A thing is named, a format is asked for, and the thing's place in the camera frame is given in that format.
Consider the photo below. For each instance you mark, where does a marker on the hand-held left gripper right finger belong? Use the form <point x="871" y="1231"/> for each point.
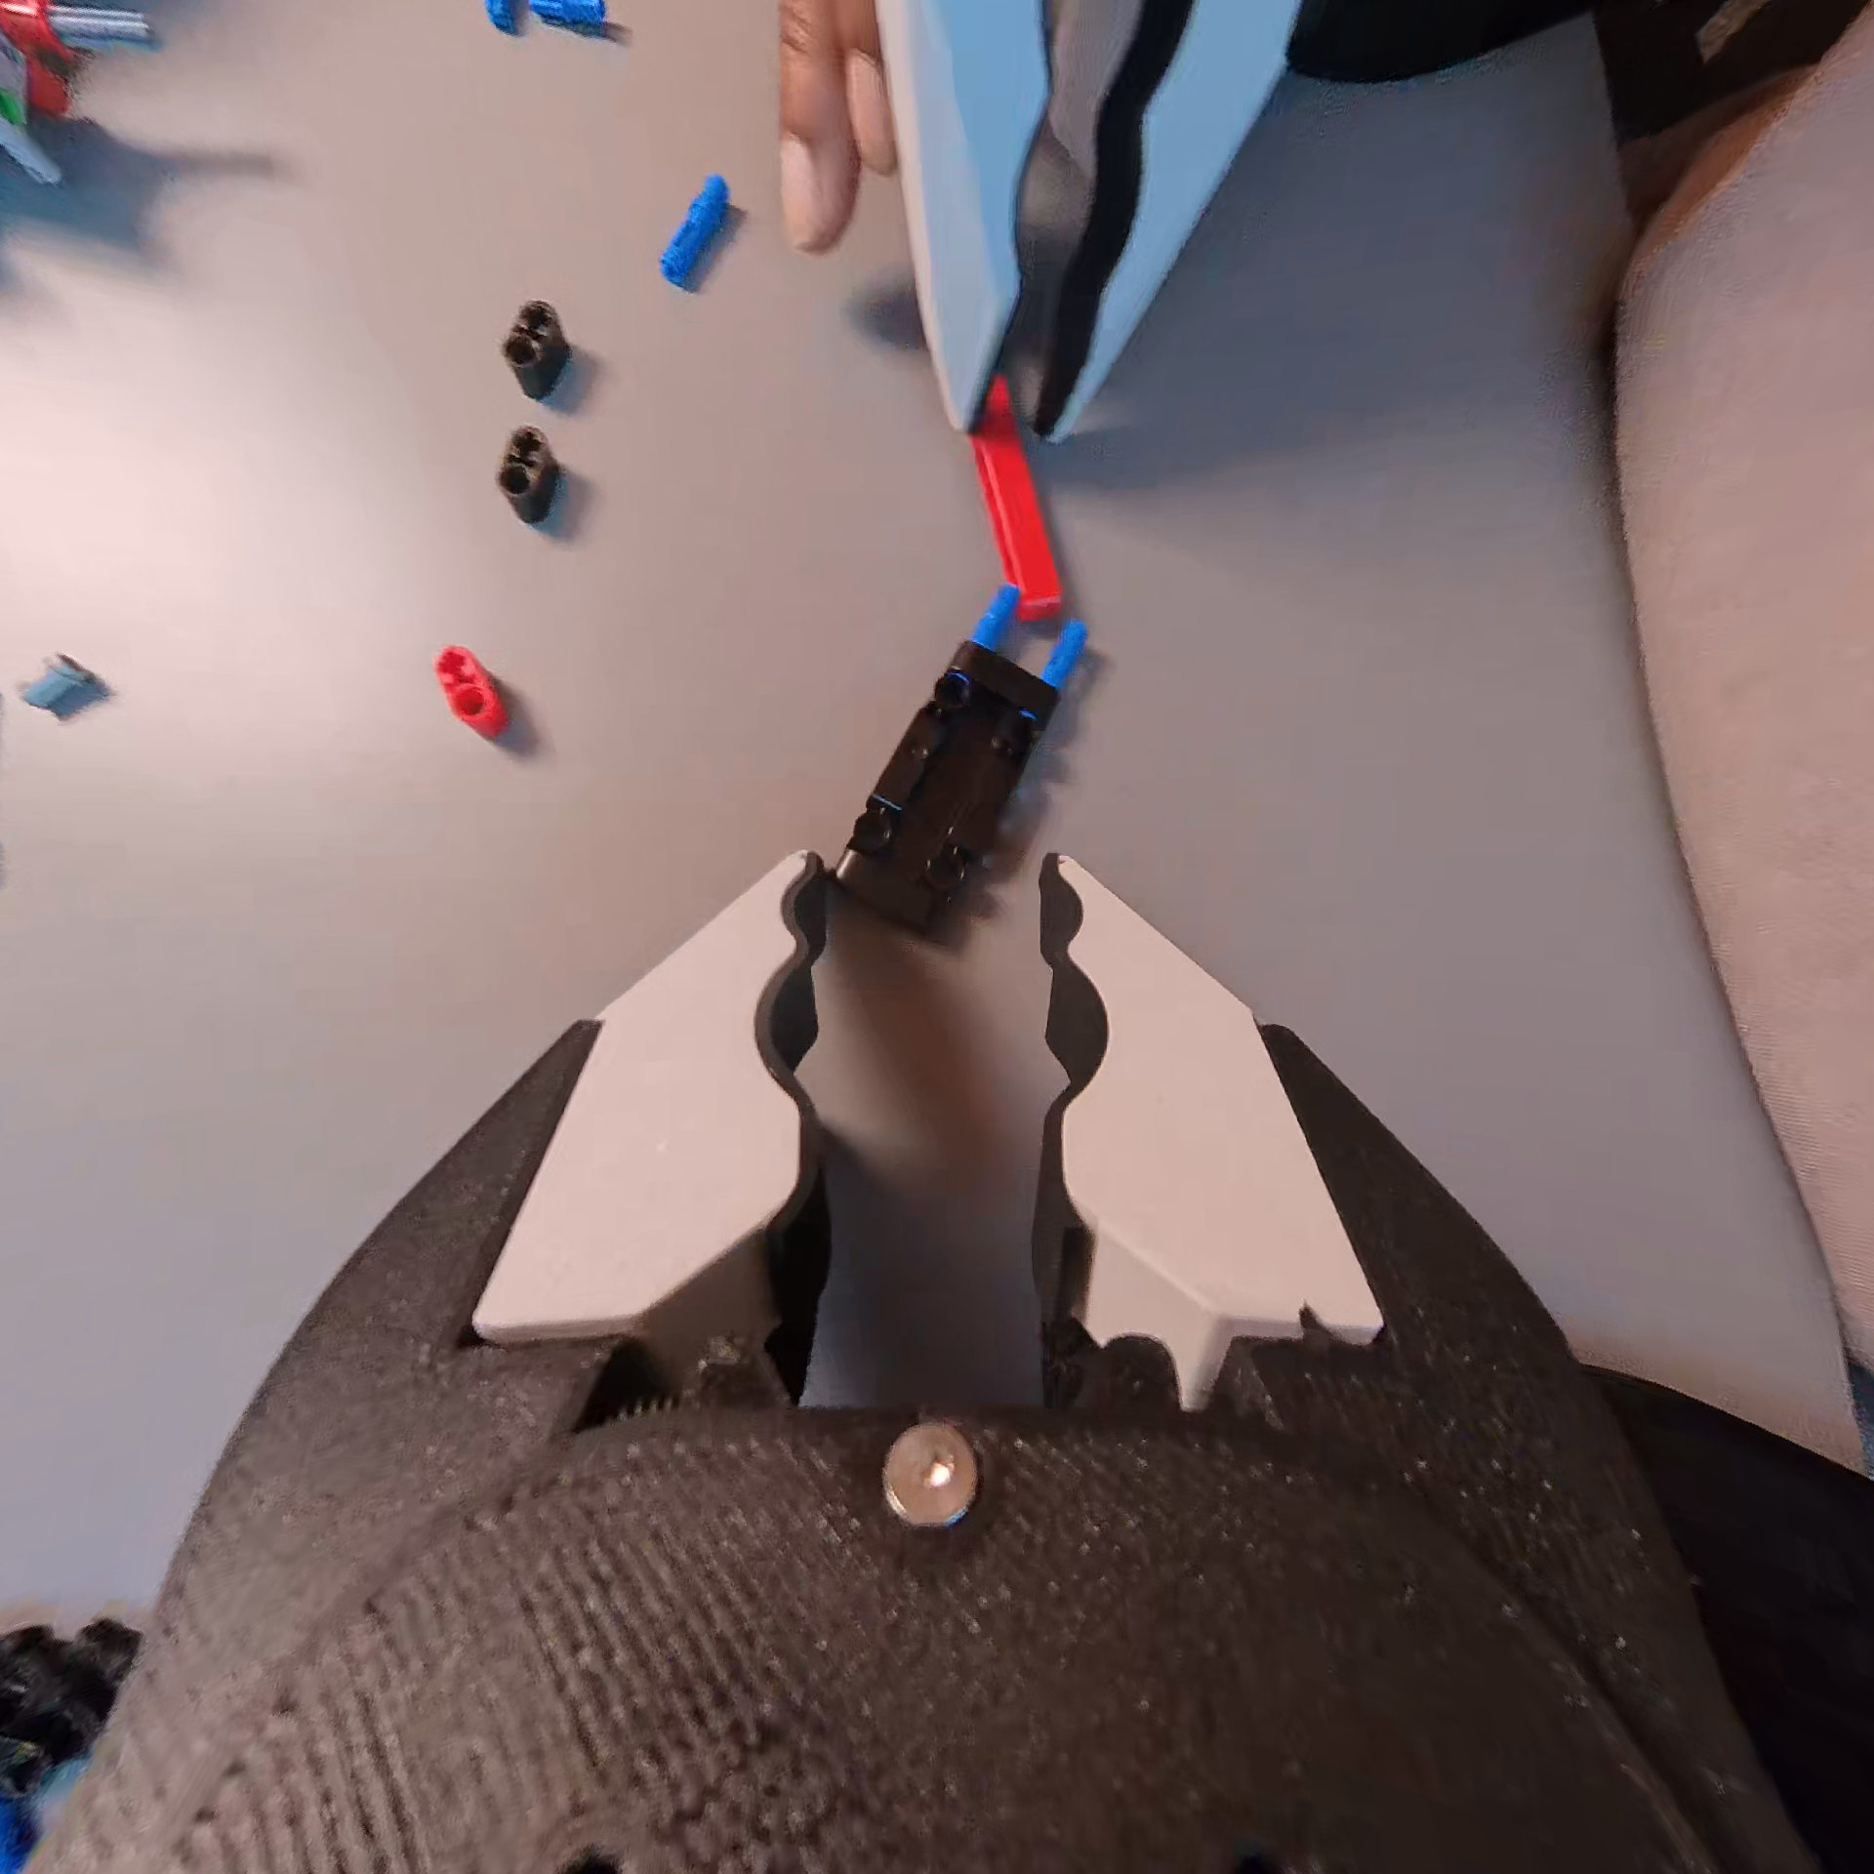
<point x="1200" y="1171"/>

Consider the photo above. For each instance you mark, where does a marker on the long red lego beam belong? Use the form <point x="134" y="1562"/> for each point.
<point x="1017" y="514"/>

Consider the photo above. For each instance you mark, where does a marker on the small red lego connector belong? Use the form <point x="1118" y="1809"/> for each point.
<point x="470" y="691"/>

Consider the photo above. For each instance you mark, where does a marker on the person's black trousers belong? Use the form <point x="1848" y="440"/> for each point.
<point x="1800" y="1612"/>

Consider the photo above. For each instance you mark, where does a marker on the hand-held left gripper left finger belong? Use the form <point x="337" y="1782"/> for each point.
<point x="658" y="1171"/>

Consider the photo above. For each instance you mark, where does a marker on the person's right hand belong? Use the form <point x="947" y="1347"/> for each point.
<point x="819" y="133"/>

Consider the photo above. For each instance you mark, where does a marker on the partly built lego car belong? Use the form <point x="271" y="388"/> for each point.
<point x="36" y="67"/>

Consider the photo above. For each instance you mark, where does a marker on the black lego frame block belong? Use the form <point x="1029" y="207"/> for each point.
<point x="937" y="777"/>

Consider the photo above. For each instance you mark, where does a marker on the pile of black blue pegs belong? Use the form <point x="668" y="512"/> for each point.
<point x="52" y="1700"/>

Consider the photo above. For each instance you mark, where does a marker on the small grey lego piece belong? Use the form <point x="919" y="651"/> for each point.
<point x="62" y="687"/>

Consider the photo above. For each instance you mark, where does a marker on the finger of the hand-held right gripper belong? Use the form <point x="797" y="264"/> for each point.
<point x="1186" y="191"/>
<point x="951" y="177"/>

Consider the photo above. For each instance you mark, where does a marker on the small black lego connector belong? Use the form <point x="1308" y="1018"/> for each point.
<point x="536" y="350"/>
<point x="528" y="474"/>

